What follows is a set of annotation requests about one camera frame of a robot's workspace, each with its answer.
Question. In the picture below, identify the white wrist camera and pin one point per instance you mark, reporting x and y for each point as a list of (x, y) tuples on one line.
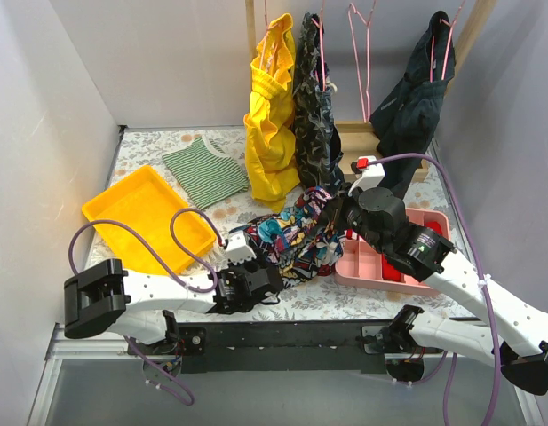
[(238, 250), (370, 173)]

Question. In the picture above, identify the pink hanger under yellow shorts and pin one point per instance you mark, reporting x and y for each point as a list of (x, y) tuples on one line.
[(268, 26)]

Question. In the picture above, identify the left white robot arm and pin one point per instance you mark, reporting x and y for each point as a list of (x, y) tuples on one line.
[(109, 298)]

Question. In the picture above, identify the red folded cloth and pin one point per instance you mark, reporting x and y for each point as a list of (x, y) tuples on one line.
[(436, 225)]

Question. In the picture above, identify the pink hanger under leaf shorts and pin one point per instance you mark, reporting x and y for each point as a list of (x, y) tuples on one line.
[(320, 25)]

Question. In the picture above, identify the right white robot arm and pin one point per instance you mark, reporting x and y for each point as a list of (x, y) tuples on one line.
[(514, 336)]

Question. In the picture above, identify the pink divided organiser tray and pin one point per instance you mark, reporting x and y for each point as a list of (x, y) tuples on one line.
[(361, 266)]

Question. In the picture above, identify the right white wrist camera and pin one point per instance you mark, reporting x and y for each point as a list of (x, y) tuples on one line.
[(370, 173)]

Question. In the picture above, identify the dark leaf print shorts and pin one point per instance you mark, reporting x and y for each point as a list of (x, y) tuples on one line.
[(318, 145)]

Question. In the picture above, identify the colourful comic print shorts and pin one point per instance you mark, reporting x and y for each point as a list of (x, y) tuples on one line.
[(299, 243)]

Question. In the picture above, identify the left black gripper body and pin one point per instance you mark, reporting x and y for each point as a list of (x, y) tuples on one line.
[(268, 275)]

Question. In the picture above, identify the pink hanger under navy shorts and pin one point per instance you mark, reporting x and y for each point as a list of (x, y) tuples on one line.
[(442, 51)]

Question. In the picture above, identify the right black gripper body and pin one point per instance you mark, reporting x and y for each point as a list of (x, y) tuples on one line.
[(337, 209)]

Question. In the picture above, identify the green striped folded shirt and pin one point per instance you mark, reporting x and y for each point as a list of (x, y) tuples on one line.
[(206, 173)]

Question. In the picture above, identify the yellow plastic tray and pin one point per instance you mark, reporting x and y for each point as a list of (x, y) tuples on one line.
[(146, 203)]

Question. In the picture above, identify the wooden clothes rack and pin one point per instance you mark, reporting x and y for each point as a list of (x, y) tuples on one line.
[(359, 137)]

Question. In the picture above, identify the yellow shorts on hanger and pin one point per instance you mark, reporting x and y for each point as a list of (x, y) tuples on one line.
[(270, 151)]

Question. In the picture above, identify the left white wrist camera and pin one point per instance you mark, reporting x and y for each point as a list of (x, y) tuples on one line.
[(238, 250)]

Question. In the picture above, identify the red cloth front compartment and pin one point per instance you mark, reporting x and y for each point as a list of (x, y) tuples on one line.
[(389, 273)]

